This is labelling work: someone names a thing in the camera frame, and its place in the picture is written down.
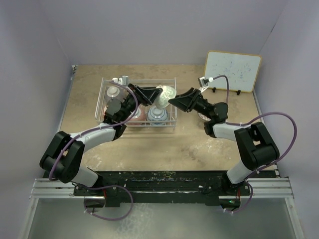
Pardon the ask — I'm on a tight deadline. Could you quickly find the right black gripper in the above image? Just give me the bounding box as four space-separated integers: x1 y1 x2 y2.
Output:
168 88 213 120

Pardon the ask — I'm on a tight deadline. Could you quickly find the dark purple patterned bowl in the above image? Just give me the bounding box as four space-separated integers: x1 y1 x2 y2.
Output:
198 113 210 121

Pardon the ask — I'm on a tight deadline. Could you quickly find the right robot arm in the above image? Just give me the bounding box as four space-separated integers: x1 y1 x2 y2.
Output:
168 88 280 195

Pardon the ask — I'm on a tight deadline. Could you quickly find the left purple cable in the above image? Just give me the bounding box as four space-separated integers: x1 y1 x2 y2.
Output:
48 83 140 221

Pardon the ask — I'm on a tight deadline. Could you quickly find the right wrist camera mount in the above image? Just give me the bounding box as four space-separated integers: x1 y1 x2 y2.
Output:
198 77 214 93

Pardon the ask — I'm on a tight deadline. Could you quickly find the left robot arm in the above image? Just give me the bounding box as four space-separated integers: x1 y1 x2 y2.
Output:
39 84 163 195

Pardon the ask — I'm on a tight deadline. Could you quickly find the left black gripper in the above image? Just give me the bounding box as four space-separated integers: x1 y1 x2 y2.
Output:
119 84 161 122

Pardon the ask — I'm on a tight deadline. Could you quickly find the red flower pattern bowl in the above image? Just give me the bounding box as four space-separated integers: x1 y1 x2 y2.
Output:
102 106 107 117

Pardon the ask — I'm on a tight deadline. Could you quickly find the yellow framed whiteboard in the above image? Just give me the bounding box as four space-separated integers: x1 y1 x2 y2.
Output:
204 51 262 93

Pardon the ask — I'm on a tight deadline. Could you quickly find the pink floral bowl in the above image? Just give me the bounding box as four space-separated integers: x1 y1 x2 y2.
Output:
127 107 146 125

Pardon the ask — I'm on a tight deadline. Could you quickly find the teal dash pattern bowl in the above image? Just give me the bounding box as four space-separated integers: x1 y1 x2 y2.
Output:
154 85 176 110

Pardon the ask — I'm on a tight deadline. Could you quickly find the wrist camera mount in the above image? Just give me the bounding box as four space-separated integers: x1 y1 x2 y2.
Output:
198 77 214 93
112 75 129 86

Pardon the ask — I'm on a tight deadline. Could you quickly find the aluminium extrusion frame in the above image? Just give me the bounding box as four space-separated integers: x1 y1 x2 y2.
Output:
30 178 294 199

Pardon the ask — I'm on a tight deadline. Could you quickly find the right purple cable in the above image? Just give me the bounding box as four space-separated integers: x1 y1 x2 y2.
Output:
211 75 298 216

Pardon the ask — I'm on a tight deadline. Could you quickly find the white wire dish rack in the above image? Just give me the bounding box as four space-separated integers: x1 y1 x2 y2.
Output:
94 77 178 132

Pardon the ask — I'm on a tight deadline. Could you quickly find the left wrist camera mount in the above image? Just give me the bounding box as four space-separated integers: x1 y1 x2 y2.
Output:
112 75 129 86

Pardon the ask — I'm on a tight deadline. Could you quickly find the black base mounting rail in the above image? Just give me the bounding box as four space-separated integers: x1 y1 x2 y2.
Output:
74 171 251 207

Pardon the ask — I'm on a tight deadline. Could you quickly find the blue floral bowl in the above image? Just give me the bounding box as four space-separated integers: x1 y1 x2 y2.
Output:
147 106 168 125

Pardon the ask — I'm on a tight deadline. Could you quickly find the purple cable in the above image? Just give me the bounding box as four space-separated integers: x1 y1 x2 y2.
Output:
211 75 298 216
48 83 140 221

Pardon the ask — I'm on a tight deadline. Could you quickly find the grey striped bowl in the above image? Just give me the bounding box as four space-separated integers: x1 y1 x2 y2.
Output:
104 86 124 102

